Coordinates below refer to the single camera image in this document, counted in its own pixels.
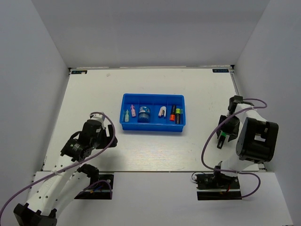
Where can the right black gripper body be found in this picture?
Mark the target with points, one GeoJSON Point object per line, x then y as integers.
{"type": "Point", "coordinates": [232, 128]}

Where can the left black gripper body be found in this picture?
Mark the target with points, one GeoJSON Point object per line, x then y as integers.
{"type": "Point", "coordinates": [99, 141]}

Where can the green cap highlighter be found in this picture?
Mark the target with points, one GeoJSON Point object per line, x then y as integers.
{"type": "Point", "coordinates": [222, 134]}

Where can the green correction tape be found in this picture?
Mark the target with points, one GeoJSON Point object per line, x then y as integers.
{"type": "Point", "coordinates": [126, 116]}

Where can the pink correction tape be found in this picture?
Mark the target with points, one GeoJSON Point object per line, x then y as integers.
{"type": "Point", "coordinates": [133, 111]}

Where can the yellow cap highlighter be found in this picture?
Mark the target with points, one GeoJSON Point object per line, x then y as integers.
{"type": "Point", "coordinates": [178, 113]}

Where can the orange cap highlighter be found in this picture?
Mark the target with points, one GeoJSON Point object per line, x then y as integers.
{"type": "Point", "coordinates": [172, 113]}

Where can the pink white stapler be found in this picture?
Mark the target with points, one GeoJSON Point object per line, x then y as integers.
{"type": "Point", "coordinates": [162, 112]}

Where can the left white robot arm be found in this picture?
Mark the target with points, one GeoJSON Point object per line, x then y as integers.
{"type": "Point", "coordinates": [70, 175]}

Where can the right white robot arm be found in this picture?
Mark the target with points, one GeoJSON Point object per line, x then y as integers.
{"type": "Point", "coordinates": [256, 138]}

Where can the blue plastic divided tray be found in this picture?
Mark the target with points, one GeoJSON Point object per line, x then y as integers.
{"type": "Point", "coordinates": [154, 102]}

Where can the right blue corner label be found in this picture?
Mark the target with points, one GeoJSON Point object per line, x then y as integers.
{"type": "Point", "coordinates": [220, 70]}

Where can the blue corner label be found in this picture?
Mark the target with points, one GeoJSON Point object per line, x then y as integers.
{"type": "Point", "coordinates": [79, 72]}
{"type": "Point", "coordinates": [220, 70]}

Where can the left blue corner label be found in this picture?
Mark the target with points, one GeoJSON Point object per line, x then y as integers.
{"type": "Point", "coordinates": [79, 72]}

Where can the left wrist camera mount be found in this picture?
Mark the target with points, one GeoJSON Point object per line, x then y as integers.
{"type": "Point", "coordinates": [98, 116]}

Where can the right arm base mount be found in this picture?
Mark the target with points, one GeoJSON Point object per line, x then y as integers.
{"type": "Point", "coordinates": [216, 187]}

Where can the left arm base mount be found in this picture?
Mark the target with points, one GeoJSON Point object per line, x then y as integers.
{"type": "Point", "coordinates": [98, 190]}

